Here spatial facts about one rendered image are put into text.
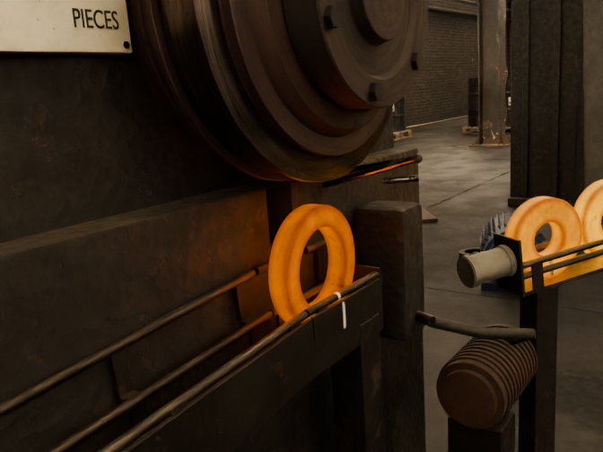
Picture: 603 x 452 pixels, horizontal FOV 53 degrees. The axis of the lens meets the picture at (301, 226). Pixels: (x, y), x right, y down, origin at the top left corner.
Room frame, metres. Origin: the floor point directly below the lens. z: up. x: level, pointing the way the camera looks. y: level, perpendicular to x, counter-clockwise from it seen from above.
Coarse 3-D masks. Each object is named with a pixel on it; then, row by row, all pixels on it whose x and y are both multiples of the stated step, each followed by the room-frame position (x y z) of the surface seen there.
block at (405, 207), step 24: (360, 216) 1.04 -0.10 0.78; (384, 216) 1.01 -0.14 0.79; (408, 216) 1.00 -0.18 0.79; (360, 240) 1.04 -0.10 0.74; (384, 240) 1.01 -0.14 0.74; (408, 240) 1.00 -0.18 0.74; (360, 264) 1.04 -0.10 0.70; (384, 264) 1.01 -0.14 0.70; (408, 264) 1.00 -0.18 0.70; (384, 288) 1.01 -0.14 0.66; (408, 288) 1.00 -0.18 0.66; (384, 312) 1.01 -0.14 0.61; (408, 312) 0.99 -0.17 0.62; (384, 336) 1.02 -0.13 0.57; (408, 336) 0.99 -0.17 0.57
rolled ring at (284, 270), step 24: (288, 216) 0.83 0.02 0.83; (312, 216) 0.83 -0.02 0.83; (336, 216) 0.88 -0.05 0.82; (288, 240) 0.80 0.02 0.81; (336, 240) 0.90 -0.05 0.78; (288, 264) 0.78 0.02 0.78; (336, 264) 0.91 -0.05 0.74; (288, 288) 0.78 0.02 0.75; (336, 288) 0.88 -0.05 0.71; (288, 312) 0.79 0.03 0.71
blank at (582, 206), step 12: (600, 180) 1.15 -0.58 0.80; (588, 192) 1.13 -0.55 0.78; (600, 192) 1.12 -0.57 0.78; (576, 204) 1.14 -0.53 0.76; (588, 204) 1.11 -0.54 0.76; (600, 204) 1.12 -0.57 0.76; (588, 216) 1.11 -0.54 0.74; (600, 216) 1.12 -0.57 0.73; (588, 228) 1.11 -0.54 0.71; (600, 228) 1.12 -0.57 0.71; (588, 240) 1.11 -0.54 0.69; (588, 252) 1.13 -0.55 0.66
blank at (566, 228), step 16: (528, 208) 1.08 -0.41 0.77; (544, 208) 1.08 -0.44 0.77; (560, 208) 1.09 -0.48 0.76; (512, 224) 1.08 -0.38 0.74; (528, 224) 1.07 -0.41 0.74; (560, 224) 1.09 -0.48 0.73; (576, 224) 1.10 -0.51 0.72; (528, 240) 1.07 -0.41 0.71; (560, 240) 1.10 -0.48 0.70; (576, 240) 1.11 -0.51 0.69; (528, 256) 1.07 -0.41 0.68; (560, 272) 1.09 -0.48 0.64
